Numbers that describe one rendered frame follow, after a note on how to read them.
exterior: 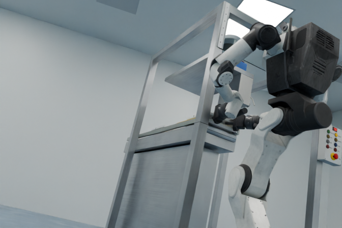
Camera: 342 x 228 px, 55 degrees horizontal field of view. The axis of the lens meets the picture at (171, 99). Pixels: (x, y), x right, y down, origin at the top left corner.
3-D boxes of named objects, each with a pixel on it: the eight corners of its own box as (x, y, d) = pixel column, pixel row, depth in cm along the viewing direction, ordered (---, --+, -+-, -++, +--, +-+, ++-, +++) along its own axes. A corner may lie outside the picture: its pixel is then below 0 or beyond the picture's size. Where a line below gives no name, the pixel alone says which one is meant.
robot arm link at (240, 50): (212, 75, 158) (249, 44, 155) (202, 62, 168) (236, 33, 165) (223, 88, 165) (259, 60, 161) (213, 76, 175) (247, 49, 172)
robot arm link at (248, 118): (234, 109, 206) (252, 110, 199) (238, 115, 213) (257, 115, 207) (230, 128, 201) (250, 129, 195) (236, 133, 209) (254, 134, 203)
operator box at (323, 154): (341, 166, 228) (342, 130, 237) (324, 159, 222) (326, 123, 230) (333, 166, 233) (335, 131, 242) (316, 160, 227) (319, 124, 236)
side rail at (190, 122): (204, 121, 200) (205, 116, 201) (202, 120, 199) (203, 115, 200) (127, 141, 314) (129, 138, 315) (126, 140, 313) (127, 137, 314)
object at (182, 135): (234, 152, 208) (236, 137, 211) (196, 138, 197) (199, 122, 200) (150, 160, 320) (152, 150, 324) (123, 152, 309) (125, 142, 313)
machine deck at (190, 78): (253, 80, 223) (254, 75, 224) (207, 58, 208) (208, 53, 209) (203, 98, 276) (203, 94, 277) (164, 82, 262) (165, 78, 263)
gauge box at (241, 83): (249, 106, 216) (253, 79, 223) (236, 100, 212) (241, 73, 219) (228, 111, 235) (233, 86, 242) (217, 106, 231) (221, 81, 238)
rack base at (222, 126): (236, 133, 209) (237, 129, 209) (205, 120, 199) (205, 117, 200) (214, 137, 230) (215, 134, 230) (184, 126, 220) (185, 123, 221)
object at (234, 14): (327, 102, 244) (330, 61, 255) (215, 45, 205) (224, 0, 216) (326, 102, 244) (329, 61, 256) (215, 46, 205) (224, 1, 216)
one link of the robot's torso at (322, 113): (333, 132, 139) (335, 94, 145) (312, 122, 134) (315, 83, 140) (283, 139, 163) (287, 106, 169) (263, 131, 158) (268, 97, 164)
